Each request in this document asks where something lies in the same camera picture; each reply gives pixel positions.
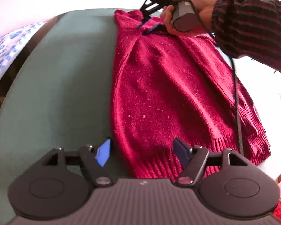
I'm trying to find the dark red knit sweater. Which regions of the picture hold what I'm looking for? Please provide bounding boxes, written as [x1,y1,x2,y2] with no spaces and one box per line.
[111,10,270,179]

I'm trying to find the forearm in striped dark sleeve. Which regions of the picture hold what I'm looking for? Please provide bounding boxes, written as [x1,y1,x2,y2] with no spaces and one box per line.
[212,0,281,72]

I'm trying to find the person right hand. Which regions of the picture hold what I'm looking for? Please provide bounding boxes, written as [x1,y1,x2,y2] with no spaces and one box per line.
[160,0,217,37]

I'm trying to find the green table cloth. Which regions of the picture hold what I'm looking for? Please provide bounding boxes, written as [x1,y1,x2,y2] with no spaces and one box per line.
[0,9,117,224]

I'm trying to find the blue white patterned storage bag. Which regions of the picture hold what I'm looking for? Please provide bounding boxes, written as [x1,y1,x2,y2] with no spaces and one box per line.
[0,22,45,80]

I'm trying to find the black gripper tether cable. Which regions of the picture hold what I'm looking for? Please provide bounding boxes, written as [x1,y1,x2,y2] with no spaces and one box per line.
[174,0,245,157]

